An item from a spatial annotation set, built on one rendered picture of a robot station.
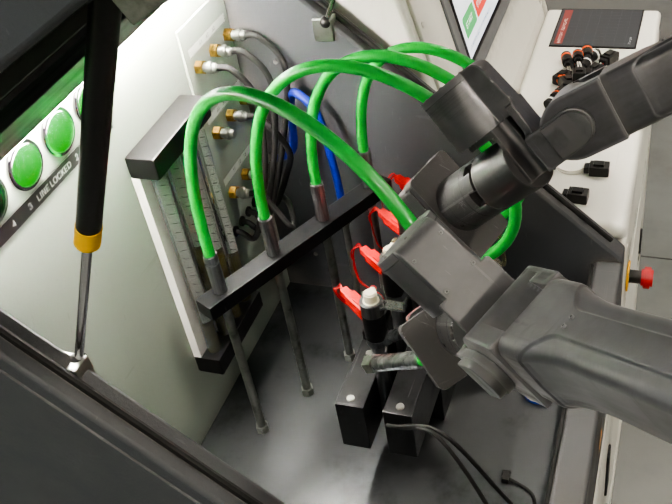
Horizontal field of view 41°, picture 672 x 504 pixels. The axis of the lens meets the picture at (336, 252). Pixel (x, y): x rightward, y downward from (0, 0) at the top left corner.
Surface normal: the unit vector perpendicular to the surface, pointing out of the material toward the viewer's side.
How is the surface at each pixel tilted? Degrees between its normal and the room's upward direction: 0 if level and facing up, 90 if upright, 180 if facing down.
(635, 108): 72
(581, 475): 0
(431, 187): 45
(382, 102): 90
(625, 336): 40
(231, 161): 90
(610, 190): 0
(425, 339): 49
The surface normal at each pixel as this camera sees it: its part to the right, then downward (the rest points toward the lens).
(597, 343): -0.69, -0.69
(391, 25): -0.33, 0.63
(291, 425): -0.15, -0.77
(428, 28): 0.87, -0.08
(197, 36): 0.94, 0.10
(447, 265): 0.04, -0.11
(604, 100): -0.36, 0.33
